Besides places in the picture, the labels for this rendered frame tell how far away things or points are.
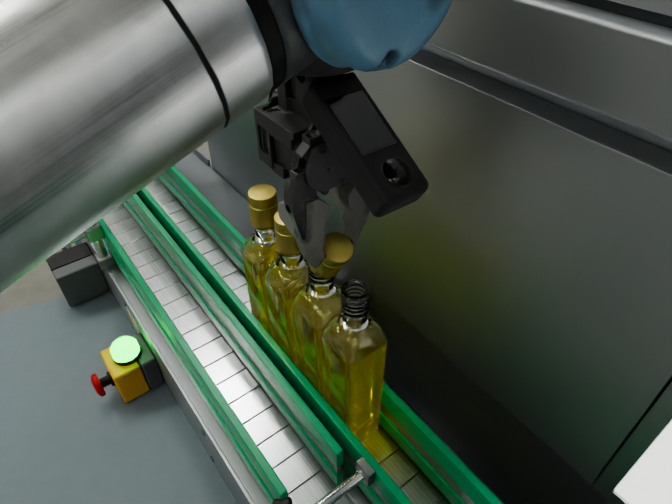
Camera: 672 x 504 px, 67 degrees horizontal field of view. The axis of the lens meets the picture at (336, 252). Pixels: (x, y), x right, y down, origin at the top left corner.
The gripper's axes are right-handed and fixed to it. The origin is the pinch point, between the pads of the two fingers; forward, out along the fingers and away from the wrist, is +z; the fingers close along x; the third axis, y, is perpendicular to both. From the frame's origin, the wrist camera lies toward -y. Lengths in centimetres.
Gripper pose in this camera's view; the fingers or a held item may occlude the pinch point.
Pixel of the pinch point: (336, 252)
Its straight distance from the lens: 50.9
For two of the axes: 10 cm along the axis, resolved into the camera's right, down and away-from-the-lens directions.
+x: -7.9, 4.1, -4.6
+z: 0.0, 7.5, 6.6
